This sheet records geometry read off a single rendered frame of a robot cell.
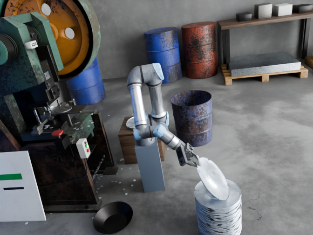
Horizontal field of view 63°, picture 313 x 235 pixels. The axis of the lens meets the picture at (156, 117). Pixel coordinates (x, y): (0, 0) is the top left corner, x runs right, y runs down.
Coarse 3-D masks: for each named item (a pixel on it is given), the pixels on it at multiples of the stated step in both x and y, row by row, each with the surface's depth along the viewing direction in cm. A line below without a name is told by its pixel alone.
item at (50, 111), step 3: (48, 108) 210; (51, 108) 209; (54, 108) 208; (45, 111) 205; (48, 111) 206; (51, 111) 203; (45, 114) 199; (48, 114) 198; (51, 114) 199; (42, 117) 200; (45, 117) 199; (48, 117) 199; (51, 117) 199
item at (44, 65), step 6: (42, 60) 192; (42, 66) 187; (48, 66) 194; (48, 72) 193; (48, 78) 193; (48, 84) 190; (54, 84) 200; (36, 90) 189; (42, 90) 189; (48, 90) 191; (54, 90) 194; (36, 96) 191; (42, 96) 191; (48, 96) 191; (54, 96) 194; (36, 102) 194
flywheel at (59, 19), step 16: (16, 0) 201; (32, 0) 203; (48, 0) 201; (64, 0) 196; (48, 16) 207; (64, 16) 205; (80, 16) 200; (64, 32) 213; (80, 32) 210; (64, 48) 218; (80, 48) 216; (64, 64) 224; (80, 64) 219
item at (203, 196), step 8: (200, 184) 172; (232, 184) 168; (200, 192) 166; (208, 192) 164; (232, 192) 162; (240, 192) 160; (200, 200) 159; (208, 200) 158; (216, 200) 157; (224, 200) 156; (232, 200) 155; (224, 208) 150
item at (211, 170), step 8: (200, 160) 162; (200, 168) 156; (208, 168) 162; (216, 168) 170; (200, 176) 150; (208, 176) 155; (216, 176) 162; (224, 176) 169; (208, 184) 151; (216, 184) 156; (224, 184) 164; (216, 192) 151; (224, 192) 158
